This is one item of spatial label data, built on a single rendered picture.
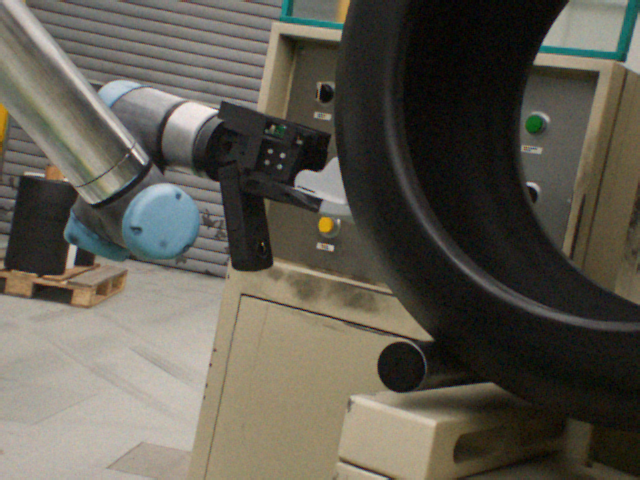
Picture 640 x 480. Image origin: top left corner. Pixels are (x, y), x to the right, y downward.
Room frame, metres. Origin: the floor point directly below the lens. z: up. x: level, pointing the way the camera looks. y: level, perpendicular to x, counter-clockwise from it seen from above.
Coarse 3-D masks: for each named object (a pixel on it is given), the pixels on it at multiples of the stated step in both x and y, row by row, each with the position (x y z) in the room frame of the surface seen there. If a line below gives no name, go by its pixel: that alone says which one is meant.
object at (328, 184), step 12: (324, 168) 1.23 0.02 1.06; (336, 168) 1.22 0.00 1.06; (300, 180) 1.24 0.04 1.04; (312, 180) 1.23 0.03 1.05; (324, 180) 1.23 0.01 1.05; (336, 180) 1.22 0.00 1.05; (312, 192) 1.25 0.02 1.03; (324, 192) 1.22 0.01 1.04; (336, 192) 1.22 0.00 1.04; (324, 204) 1.21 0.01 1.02; (336, 204) 1.21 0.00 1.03; (348, 204) 1.22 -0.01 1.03; (336, 216) 1.21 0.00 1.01; (348, 216) 1.21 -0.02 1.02
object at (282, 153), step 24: (216, 120) 1.30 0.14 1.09; (240, 120) 1.29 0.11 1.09; (264, 120) 1.25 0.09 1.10; (216, 144) 1.30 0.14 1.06; (240, 144) 1.29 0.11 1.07; (264, 144) 1.26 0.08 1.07; (288, 144) 1.23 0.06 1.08; (312, 144) 1.27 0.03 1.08; (216, 168) 1.31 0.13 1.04; (240, 168) 1.26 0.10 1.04; (264, 168) 1.26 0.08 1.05; (288, 168) 1.24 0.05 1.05; (312, 168) 1.29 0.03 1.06
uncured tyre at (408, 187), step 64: (384, 0) 1.10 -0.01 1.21; (448, 0) 1.29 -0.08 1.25; (512, 0) 1.33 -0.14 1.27; (384, 64) 1.09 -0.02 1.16; (448, 64) 1.33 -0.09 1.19; (512, 64) 1.33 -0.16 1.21; (384, 128) 1.08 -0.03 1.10; (448, 128) 1.33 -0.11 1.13; (512, 128) 1.33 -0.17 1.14; (384, 192) 1.08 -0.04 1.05; (448, 192) 1.32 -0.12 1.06; (512, 192) 1.32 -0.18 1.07; (384, 256) 1.09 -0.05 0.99; (448, 256) 1.04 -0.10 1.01; (512, 256) 1.30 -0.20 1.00; (448, 320) 1.04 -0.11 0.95; (512, 320) 1.01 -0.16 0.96; (576, 320) 0.98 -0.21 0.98; (512, 384) 1.04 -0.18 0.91; (576, 384) 0.99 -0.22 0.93
